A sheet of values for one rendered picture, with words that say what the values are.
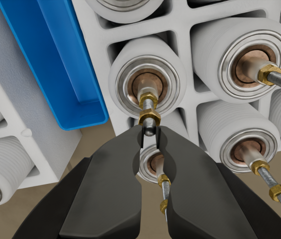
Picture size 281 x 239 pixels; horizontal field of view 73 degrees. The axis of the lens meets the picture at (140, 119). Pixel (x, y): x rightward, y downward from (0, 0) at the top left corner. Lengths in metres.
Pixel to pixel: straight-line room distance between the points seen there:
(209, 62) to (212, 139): 0.11
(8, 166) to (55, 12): 0.32
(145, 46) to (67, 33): 0.30
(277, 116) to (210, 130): 0.12
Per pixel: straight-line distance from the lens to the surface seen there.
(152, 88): 0.20
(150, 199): 0.74
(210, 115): 0.32
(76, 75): 0.51
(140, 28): 0.29
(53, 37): 0.51
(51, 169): 0.44
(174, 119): 0.32
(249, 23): 0.24
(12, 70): 0.41
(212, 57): 0.24
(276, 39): 0.25
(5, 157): 0.41
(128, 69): 0.22
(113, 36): 0.29
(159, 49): 0.22
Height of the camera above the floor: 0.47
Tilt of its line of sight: 62 degrees down
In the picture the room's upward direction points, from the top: 178 degrees counter-clockwise
